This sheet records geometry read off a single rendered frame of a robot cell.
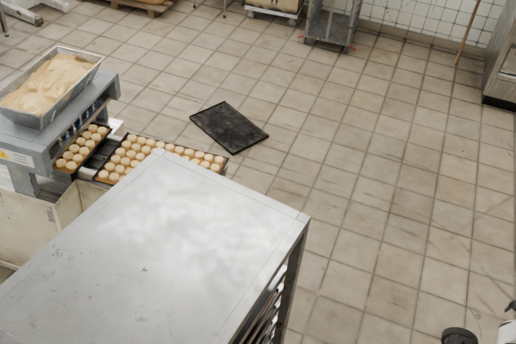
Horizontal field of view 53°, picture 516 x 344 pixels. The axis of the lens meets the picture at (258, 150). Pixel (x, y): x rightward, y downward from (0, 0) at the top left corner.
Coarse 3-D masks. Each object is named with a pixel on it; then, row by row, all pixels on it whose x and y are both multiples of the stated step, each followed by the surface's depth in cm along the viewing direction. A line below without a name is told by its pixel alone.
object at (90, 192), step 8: (104, 144) 291; (104, 152) 286; (88, 168) 276; (96, 168) 276; (80, 184) 272; (88, 184) 270; (96, 184) 268; (80, 192) 276; (88, 192) 274; (96, 192) 272; (104, 192) 269; (88, 200) 278; (96, 200) 276
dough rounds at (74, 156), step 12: (84, 132) 285; (96, 132) 289; (72, 144) 280; (84, 144) 281; (96, 144) 281; (60, 156) 272; (72, 156) 272; (84, 156) 274; (60, 168) 266; (72, 168) 265
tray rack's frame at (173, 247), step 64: (128, 192) 132; (192, 192) 134; (256, 192) 136; (64, 256) 116; (128, 256) 118; (192, 256) 119; (256, 256) 120; (0, 320) 104; (64, 320) 105; (128, 320) 106; (192, 320) 107
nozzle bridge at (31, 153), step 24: (96, 96) 269; (120, 96) 295; (0, 120) 248; (72, 120) 252; (0, 144) 238; (24, 144) 236; (48, 144) 238; (24, 168) 244; (48, 168) 242; (24, 192) 257
